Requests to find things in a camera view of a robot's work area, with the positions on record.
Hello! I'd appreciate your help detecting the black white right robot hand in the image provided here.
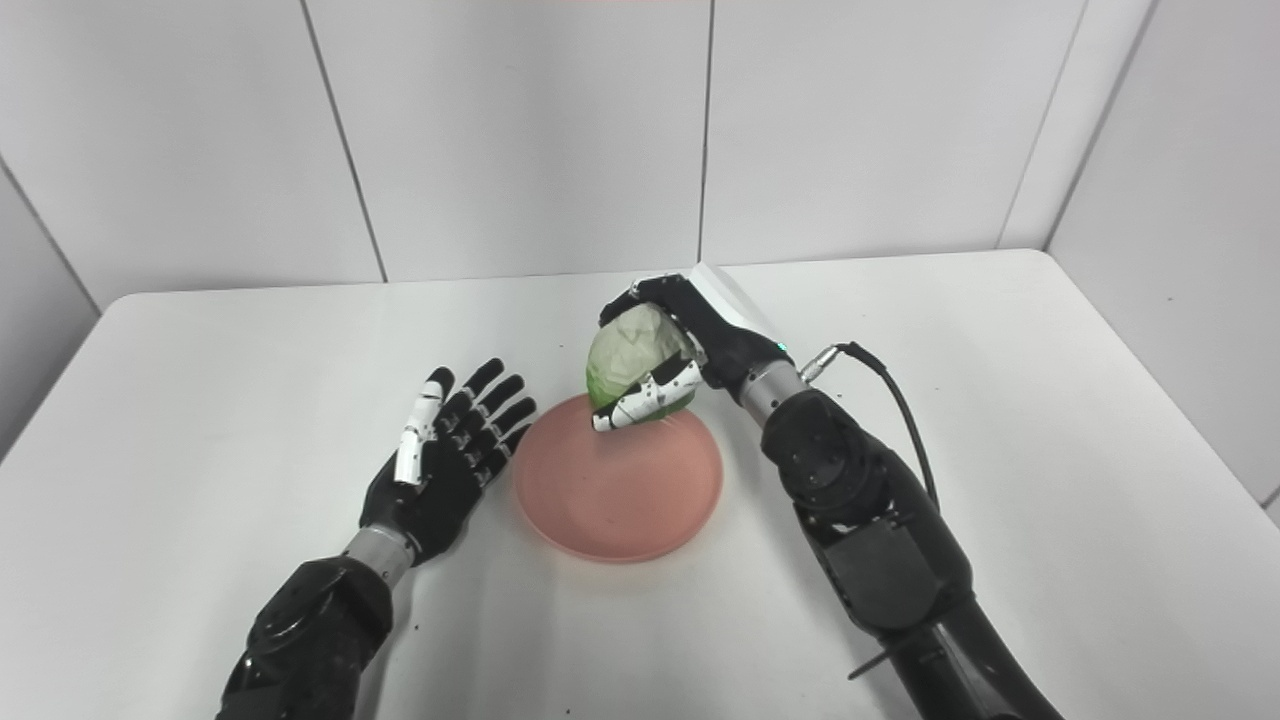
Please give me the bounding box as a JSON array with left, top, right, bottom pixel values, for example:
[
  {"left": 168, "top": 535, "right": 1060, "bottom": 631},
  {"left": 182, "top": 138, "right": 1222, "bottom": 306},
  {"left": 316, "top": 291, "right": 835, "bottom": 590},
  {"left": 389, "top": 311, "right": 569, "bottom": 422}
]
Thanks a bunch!
[{"left": 592, "top": 262, "right": 801, "bottom": 433}]

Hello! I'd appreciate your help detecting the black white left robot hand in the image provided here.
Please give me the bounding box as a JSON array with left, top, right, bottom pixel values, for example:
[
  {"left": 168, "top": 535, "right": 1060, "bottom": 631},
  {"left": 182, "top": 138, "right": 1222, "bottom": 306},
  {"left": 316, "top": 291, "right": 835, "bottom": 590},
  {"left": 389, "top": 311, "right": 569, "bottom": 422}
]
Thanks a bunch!
[{"left": 359, "top": 358, "right": 538, "bottom": 568}]

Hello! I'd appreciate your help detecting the green white cabbage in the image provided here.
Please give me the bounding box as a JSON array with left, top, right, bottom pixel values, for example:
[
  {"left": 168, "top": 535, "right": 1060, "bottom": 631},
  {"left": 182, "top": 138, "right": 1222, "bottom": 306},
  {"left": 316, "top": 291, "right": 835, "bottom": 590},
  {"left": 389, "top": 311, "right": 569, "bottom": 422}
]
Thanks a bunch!
[{"left": 585, "top": 306, "right": 701, "bottom": 421}]

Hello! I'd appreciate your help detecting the pink round plate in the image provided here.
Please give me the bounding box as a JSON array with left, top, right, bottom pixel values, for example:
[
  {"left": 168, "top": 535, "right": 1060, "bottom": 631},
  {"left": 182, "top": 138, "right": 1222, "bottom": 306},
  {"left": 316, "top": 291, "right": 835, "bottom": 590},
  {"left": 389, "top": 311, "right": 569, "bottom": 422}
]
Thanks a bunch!
[{"left": 513, "top": 392, "right": 724, "bottom": 564}]

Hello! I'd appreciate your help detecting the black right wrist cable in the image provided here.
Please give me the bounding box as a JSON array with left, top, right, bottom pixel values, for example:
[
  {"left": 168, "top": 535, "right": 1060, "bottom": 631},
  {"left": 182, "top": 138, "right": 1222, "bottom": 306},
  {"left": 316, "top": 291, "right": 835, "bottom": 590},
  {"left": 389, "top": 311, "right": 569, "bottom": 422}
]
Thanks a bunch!
[{"left": 800, "top": 341, "right": 941, "bottom": 511}]

